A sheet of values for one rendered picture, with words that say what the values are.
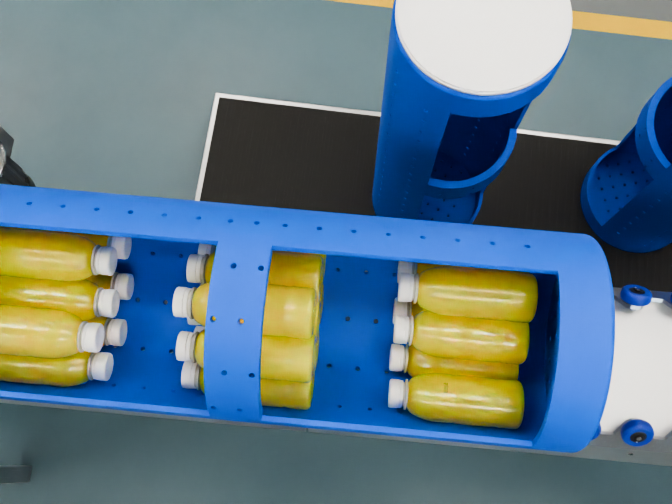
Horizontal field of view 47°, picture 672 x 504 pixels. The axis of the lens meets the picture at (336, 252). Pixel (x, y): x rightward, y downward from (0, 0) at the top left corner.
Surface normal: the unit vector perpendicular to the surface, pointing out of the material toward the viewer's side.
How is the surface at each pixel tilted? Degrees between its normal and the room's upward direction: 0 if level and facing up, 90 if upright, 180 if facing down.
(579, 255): 36
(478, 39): 0
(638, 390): 0
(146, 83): 0
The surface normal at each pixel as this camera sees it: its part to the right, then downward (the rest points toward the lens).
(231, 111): -0.01, -0.25
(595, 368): -0.04, 0.11
